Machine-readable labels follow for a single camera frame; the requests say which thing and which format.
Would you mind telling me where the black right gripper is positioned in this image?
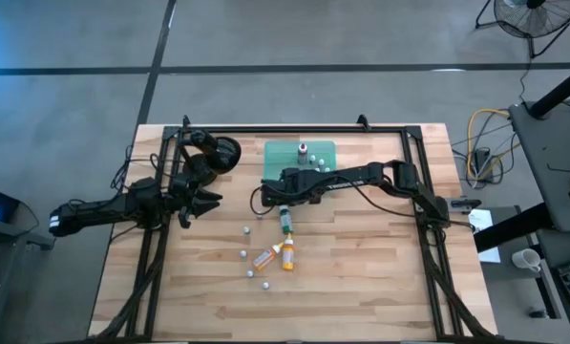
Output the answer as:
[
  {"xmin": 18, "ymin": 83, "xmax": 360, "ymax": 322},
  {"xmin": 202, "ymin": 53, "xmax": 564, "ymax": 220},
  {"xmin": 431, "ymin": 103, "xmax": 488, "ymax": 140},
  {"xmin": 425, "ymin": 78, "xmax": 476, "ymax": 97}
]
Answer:
[{"xmin": 261, "ymin": 167, "xmax": 320, "ymax": 205}]

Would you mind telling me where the green tray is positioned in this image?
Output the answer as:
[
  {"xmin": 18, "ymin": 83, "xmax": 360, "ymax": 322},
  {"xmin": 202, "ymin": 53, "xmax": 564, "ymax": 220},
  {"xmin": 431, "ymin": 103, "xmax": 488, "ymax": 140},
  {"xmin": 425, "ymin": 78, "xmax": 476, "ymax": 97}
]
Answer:
[{"xmin": 263, "ymin": 140, "xmax": 338, "ymax": 195}]

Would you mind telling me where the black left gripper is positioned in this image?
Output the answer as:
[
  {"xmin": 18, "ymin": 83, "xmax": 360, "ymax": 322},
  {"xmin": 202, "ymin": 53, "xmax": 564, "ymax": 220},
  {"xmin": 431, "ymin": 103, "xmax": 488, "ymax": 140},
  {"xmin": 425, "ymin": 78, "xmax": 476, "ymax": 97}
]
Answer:
[{"xmin": 168, "ymin": 172, "xmax": 223, "ymax": 229}]

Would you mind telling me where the white paper sheet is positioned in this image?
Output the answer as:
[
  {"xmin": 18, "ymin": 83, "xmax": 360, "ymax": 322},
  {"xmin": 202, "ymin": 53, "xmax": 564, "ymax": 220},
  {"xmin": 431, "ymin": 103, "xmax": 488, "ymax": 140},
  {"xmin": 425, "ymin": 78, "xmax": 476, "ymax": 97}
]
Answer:
[{"xmin": 468, "ymin": 208, "xmax": 502, "ymax": 265}]

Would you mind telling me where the black power strip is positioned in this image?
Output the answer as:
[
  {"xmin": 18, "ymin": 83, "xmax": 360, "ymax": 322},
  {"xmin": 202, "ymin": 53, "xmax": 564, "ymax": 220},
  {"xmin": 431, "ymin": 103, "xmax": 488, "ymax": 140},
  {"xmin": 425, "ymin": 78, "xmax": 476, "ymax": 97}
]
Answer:
[{"xmin": 473, "ymin": 147, "xmax": 494, "ymax": 166}]

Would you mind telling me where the black floor fan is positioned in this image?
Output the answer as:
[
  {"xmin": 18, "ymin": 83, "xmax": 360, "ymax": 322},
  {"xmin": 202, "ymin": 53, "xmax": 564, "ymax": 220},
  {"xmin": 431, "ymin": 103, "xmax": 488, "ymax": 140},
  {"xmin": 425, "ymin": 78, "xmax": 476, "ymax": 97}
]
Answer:
[{"xmin": 474, "ymin": 0, "xmax": 570, "ymax": 59}]

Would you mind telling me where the black pole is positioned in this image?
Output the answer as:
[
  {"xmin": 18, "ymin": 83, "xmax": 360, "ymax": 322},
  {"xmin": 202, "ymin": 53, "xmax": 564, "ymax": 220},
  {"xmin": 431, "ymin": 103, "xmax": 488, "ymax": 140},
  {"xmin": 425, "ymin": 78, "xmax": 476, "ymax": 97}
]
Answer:
[{"xmin": 527, "ymin": 60, "xmax": 570, "ymax": 120}]

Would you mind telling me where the white mug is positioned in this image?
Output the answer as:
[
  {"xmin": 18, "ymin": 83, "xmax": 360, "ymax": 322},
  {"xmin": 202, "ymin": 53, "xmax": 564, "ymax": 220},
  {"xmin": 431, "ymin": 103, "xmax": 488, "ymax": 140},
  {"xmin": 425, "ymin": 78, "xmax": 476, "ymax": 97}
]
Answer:
[{"xmin": 511, "ymin": 247, "xmax": 542, "ymax": 273}]

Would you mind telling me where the grey side desk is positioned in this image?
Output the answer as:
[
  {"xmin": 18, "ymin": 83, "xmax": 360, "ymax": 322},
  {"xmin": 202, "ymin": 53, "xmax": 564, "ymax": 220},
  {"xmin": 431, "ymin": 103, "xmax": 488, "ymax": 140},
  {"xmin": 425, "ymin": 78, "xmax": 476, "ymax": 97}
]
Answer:
[{"xmin": 507, "ymin": 100, "xmax": 570, "ymax": 233}]

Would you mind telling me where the black desk lamp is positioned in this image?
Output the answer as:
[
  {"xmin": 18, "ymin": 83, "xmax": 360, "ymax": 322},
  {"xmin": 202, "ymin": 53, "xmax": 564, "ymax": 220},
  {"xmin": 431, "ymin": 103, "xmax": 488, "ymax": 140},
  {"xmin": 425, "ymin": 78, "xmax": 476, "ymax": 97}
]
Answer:
[{"xmin": 177, "ymin": 128, "xmax": 243, "ymax": 187}]

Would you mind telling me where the grey equipment cart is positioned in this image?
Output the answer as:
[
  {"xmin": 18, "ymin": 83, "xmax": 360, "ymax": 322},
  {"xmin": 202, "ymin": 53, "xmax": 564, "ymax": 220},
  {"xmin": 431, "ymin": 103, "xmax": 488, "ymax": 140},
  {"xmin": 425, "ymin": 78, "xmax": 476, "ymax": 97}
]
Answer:
[{"xmin": 0, "ymin": 209, "xmax": 56, "ymax": 344}]

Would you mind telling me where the yellow food coloring bottle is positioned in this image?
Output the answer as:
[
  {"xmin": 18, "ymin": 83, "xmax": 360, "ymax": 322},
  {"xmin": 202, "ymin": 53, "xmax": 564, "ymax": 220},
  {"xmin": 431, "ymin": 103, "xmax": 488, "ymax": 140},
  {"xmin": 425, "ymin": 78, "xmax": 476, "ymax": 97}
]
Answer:
[
  {"xmin": 282, "ymin": 232, "xmax": 296, "ymax": 272},
  {"xmin": 252, "ymin": 242, "xmax": 285, "ymax": 272}
]

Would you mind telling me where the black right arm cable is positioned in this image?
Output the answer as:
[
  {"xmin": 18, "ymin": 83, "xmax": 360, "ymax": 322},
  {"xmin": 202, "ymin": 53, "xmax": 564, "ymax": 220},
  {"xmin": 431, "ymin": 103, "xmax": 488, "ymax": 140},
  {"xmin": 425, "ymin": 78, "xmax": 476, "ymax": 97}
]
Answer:
[{"xmin": 249, "ymin": 184, "xmax": 279, "ymax": 217}]

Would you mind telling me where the green food coloring bottle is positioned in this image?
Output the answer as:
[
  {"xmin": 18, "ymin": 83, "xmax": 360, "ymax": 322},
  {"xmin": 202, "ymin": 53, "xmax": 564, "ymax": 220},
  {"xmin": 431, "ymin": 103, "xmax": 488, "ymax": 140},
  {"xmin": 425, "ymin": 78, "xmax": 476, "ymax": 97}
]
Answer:
[{"xmin": 278, "ymin": 203, "xmax": 294, "ymax": 235}]

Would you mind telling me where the yellow cable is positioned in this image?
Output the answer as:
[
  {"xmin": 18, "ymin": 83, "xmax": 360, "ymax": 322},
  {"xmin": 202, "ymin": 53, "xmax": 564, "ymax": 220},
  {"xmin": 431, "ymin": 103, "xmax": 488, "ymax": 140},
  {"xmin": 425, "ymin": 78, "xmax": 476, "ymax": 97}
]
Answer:
[{"xmin": 465, "ymin": 108, "xmax": 522, "ymax": 182}]

